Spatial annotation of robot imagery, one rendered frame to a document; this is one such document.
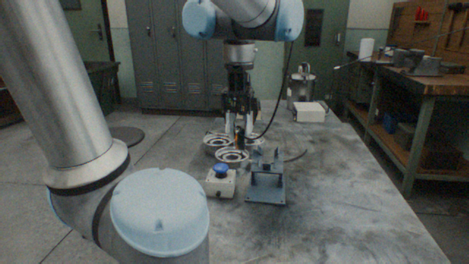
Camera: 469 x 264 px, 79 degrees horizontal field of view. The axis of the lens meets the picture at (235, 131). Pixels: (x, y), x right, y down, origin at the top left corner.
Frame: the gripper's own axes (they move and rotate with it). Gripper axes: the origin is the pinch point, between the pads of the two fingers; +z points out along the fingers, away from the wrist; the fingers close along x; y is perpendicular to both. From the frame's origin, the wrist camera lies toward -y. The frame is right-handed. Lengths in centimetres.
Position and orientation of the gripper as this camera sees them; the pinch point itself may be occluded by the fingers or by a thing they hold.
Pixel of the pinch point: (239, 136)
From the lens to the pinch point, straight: 77.3
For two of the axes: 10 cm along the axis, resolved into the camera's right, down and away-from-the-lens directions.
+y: -1.7, 3.6, -9.2
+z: 0.0, 9.3, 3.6
